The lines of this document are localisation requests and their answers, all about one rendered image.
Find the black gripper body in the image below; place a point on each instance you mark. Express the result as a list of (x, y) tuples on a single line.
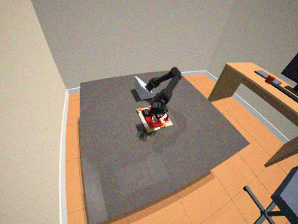
[(147, 112)]

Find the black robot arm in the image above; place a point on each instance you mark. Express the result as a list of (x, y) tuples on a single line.
[(165, 94)]

